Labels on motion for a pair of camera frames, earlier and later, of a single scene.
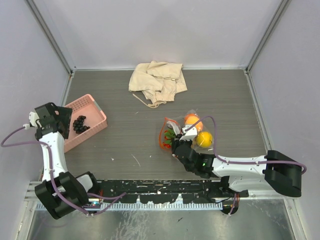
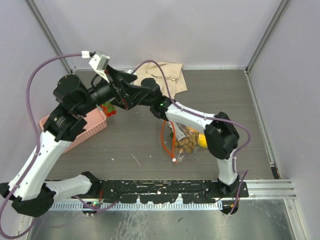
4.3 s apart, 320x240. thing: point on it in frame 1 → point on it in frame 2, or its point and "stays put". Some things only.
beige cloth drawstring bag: [159, 81] stays put
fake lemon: [204, 139] stays put
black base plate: [164, 191] stays put
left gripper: [65, 115] → [130, 95]
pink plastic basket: [95, 119] stays put
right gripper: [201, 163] → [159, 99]
